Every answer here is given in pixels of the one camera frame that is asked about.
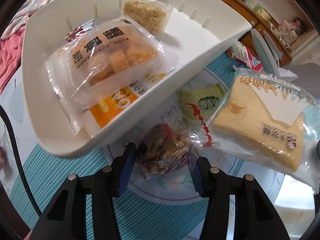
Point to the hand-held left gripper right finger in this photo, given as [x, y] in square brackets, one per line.
[198, 177]

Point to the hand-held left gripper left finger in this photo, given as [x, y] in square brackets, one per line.
[126, 170]

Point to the brown nut snack packet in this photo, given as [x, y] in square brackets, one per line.
[162, 155]

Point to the orange and white snack packet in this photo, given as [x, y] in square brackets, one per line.
[110, 110]

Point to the sliced bread packet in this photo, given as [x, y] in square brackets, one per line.
[262, 122]

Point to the golden crisp balls packet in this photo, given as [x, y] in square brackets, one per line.
[112, 55]

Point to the red and white snack packet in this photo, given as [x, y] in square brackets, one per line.
[243, 55]

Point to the small red snack packet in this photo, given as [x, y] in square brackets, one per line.
[77, 32]

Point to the white plastic storage bin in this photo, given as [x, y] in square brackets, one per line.
[187, 30]

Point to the pale crumb cake packet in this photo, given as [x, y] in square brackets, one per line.
[145, 12]

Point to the pale yellow snack packet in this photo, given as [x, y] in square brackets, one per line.
[202, 100]

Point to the grey office chair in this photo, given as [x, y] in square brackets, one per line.
[265, 47]

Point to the pink fleece garment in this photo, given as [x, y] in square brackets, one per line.
[10, 60]

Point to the white printed box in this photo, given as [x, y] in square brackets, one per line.
[290, 36]

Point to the doll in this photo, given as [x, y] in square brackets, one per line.
[295, 25]

